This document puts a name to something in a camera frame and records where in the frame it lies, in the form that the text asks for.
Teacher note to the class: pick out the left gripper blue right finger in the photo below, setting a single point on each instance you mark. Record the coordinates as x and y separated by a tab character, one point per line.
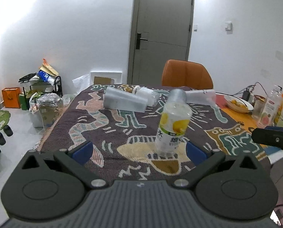
205	161

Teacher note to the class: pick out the clear plastic bottle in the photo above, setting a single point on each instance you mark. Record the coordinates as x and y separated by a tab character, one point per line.
270	107

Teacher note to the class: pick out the wide frosted plastic cup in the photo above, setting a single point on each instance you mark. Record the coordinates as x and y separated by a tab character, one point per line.
120	100

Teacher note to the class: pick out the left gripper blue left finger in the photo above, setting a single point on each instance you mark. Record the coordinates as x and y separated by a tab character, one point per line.
72	161

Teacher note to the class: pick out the black charger with cables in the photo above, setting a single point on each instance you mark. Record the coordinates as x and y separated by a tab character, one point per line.
247	92

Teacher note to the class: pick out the large clear lidded jar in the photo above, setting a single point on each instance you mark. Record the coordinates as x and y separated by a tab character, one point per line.
49	105

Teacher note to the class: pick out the black storage rack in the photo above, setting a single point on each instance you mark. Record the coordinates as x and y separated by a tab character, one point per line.
31	83

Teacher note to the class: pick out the white fruit bowl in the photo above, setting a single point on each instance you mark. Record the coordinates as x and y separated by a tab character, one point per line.
238	104

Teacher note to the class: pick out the orange leather chair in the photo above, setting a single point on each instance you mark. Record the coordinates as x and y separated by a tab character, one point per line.
177	73

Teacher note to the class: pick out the orange shopping bag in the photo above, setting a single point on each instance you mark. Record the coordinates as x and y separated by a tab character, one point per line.
11	97

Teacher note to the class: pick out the tall frosted plastic cup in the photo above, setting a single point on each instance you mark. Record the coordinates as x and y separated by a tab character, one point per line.
177	96

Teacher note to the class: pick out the grey door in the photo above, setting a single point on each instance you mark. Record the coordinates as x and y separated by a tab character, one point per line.
161	30

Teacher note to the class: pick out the white paper cup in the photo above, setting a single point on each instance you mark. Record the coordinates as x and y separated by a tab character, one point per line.
201	97

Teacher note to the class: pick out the patterned woven blanket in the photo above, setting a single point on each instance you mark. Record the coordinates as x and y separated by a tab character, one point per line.
123	141

